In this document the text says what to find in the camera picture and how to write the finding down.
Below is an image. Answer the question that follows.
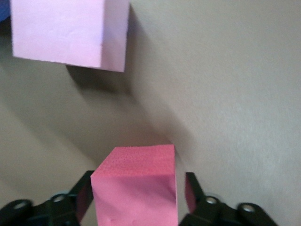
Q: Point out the purple foam cube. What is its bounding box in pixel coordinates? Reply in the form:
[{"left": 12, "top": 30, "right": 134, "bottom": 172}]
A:
[{"left": 0, "top": 0, "right": 12, "bottom": 23}]

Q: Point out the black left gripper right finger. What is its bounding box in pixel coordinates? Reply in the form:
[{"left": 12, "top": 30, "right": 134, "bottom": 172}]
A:
[{"left": 178, "top": 172, "right": 278, "bottom": 226}]

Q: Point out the brown table cover sheet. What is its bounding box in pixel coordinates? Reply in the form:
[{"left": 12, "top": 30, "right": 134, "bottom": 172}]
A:
[{"left": 0, "top": 0, "right": 301, "bottom": 226}]

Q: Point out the red foam cube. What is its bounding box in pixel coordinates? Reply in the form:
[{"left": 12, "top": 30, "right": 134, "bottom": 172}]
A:
[{"left": 90, "top": 144, "right": 177, "bottom": 226}]

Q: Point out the pink foam cube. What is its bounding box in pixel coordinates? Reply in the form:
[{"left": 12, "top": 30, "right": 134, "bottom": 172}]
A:
[{"left": 9, "top": 0, "right": 131, "bottom": 73}]

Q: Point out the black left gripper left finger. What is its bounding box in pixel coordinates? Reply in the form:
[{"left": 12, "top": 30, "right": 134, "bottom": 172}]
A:
[{"left": 32, "top": 170, "right": 95, "bottom": 226}]

